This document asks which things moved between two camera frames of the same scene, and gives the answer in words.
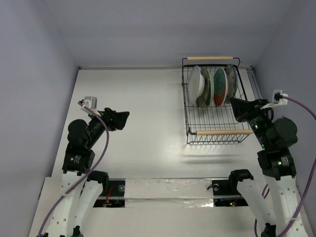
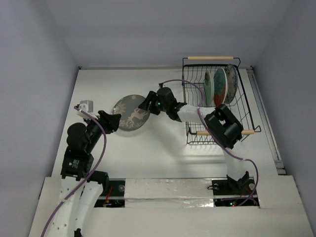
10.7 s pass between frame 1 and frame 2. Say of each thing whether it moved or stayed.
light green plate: stayed
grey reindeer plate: moved
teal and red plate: stayed
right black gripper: moved
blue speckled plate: stayed
